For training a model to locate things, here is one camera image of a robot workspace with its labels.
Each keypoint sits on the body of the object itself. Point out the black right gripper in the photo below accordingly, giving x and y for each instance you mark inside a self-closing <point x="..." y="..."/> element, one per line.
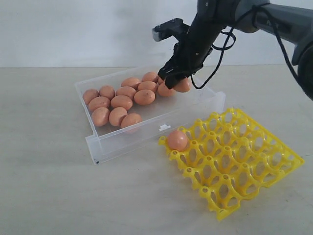
<point x="190" y="52"/>

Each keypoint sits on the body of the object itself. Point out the brown egg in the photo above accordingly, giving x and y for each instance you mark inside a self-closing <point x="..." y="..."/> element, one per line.
<point x="144" y="97"/>
<point x="160" y="81"/>
<point x="89" y="95"/>
<point x="117" y="115"/>
<point x="150" y="76"/>
<point x="98" y="102"/>
<point x="107" y="91"/>
<point x="130" y="119"/>
<point x="177" y="140"/>
<point x="148" y="85"/>
<point x="126" y="91"/>
<point x="183" y="86"/>
<point x="122" y="101"/>
<point x="100" y="116"/>
<point x="131" y="82"/>

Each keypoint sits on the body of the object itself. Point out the clear plastic bin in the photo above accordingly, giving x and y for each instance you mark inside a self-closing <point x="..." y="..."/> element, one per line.
<point x="160" y="118"/>

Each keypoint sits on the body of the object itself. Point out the yellow plastic egg tray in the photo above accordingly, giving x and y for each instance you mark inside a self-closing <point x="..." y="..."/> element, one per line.
<point x="230" y="157"/>

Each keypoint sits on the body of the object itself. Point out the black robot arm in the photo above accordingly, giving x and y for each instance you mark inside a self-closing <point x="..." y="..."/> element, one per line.
<point x="292" y="27"/>

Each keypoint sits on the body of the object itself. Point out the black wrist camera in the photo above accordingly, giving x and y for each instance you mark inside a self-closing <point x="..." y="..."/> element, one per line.
<point x="172" y="28"/>

